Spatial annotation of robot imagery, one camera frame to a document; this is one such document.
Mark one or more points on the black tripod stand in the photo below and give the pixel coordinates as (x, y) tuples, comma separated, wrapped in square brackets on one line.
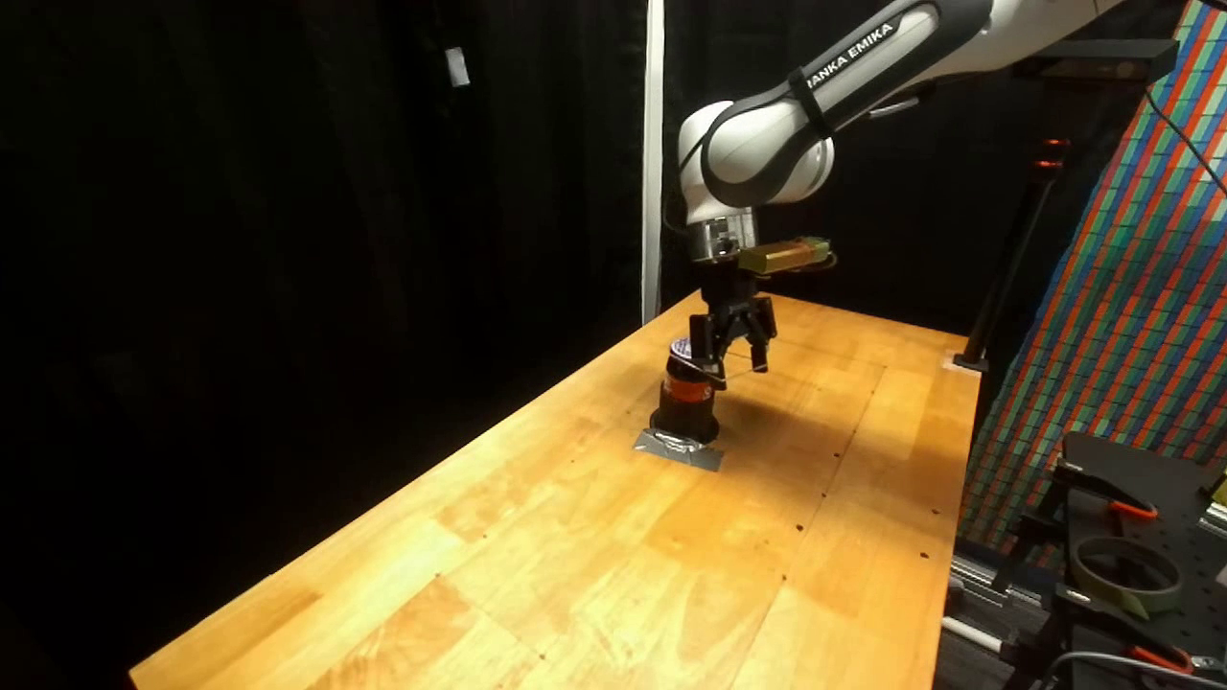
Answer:
[(1018, 253)]

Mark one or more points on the black curtain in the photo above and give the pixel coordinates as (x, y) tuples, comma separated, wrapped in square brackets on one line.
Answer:
[(253, 253)]

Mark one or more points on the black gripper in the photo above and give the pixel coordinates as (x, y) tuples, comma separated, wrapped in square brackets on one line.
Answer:
[(735, 301)]

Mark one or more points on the orange and black object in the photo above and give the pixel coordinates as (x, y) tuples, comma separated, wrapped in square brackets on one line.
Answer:
[(685, 418)]

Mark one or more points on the grey aluminium frame rail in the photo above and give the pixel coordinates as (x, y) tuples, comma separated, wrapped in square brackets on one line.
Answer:
[(990, 599)]

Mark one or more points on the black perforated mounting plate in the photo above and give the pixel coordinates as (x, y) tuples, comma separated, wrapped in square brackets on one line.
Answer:
[(1150, 464)]

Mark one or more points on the orange rubber band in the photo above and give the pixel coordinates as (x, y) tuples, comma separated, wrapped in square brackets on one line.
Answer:
[(689, 389)]

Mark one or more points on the olive wrist camera box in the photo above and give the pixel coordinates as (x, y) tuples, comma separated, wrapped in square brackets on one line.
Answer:
[(787, 253)]

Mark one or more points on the white vertical pole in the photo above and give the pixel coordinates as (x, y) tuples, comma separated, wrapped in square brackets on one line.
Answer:
[(653, 153)]

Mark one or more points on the colourful striped pattern board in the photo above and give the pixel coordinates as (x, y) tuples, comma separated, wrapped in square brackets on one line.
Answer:
[(1124, 320)]

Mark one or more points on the small white tag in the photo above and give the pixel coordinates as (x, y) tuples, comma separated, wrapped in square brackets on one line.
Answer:
[(456, 65)]

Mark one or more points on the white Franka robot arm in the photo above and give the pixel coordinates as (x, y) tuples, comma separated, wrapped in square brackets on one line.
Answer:
[(754, 145)]

